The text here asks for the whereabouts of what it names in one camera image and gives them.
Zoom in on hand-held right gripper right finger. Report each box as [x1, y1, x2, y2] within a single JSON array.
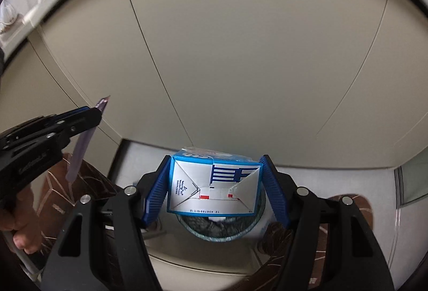
[[259, 154, 395, 291]]

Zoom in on purple wrapper strip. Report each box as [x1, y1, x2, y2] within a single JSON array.
[[65, 95, 112, 182]]

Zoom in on small patterned white bowl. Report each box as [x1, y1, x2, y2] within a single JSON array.
[[0, 2, 22, 35]]

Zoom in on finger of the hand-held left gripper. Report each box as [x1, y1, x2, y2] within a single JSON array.
[[55, 106, 91, 117], [63, 107, 103, 138]]

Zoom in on white cable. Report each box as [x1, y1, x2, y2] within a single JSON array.
[[3, 231, 45, 280]]

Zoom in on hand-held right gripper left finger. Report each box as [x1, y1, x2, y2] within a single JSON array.
[[42, 154, 171, 291]]

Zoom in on brown patterned pants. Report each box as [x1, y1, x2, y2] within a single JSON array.
[[33, 153, 372, 291]]

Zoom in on person's left hand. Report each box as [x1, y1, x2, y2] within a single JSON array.
[[0, 186, 42, 255]]

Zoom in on blue and white milk carton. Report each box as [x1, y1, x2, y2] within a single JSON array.
[[167, 148, 263, 216]]

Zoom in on black mesh waste bin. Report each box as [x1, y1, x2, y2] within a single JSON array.
[[175, 191, 268, 241]]

